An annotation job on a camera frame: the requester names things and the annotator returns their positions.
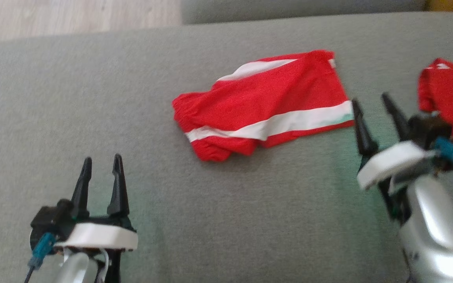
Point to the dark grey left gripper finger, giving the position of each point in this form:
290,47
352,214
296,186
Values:
81,192
118,188

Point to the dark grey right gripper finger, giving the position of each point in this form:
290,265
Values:
364,129
397,118

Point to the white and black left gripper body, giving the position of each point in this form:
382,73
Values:
100,236

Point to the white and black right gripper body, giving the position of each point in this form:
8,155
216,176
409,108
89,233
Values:
391,163

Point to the red jersey with striped trim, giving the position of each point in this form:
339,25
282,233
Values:
452,102

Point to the red shorts with white stripe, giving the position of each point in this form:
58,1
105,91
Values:
266,106

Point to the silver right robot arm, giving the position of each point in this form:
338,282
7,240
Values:
435,232

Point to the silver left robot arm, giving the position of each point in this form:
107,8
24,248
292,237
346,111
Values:
77,269

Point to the grey yellow sofa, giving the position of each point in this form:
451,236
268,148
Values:
132,118

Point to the wide yellow sofa backrest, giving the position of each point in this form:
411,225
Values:
452,4

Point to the grey sofa seat cushion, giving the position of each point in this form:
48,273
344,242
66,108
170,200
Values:
289,10

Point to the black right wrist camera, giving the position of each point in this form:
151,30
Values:
429,129

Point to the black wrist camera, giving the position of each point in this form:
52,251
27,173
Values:
51,218
429,129

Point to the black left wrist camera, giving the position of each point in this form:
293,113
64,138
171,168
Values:
51,218

